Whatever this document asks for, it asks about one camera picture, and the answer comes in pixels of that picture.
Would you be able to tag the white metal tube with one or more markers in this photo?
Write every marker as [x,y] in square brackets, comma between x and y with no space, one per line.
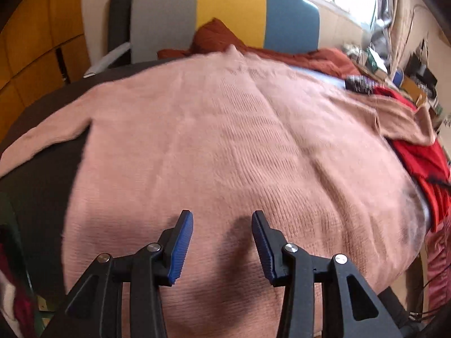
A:
[109,58]

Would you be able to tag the red fleece garment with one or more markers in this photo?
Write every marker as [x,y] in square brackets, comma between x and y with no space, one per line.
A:
[422,158]

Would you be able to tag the beige curtain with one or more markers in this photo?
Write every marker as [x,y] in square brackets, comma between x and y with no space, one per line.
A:
[389,17]

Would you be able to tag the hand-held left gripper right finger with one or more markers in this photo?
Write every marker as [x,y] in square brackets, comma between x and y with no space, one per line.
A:
[264,250]

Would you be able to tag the cluttered wooden desk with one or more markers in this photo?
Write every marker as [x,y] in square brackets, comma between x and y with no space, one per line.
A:
[415,84]

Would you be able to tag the pink satin cloth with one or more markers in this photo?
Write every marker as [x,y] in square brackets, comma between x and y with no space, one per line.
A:
[438,267]

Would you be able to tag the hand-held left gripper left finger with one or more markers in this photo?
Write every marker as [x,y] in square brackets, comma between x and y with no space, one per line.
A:
[181,250]

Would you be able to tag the black upright post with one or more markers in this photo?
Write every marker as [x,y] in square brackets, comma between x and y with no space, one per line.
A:
[119,17]

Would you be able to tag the pink knit sweater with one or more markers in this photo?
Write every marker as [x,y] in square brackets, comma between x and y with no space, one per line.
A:
[229,141]

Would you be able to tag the dark red and white cloth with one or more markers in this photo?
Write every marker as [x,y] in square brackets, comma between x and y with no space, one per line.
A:
[16,299]

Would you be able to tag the yellow wooden wardrobe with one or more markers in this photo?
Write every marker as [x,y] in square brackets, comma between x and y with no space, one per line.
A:
[35,42]

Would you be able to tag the rust brown garment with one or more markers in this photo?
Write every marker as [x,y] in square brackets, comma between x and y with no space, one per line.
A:
[215,37]

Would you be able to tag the black white purple patterned cloth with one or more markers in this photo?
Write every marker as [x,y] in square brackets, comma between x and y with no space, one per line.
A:
[359,84]

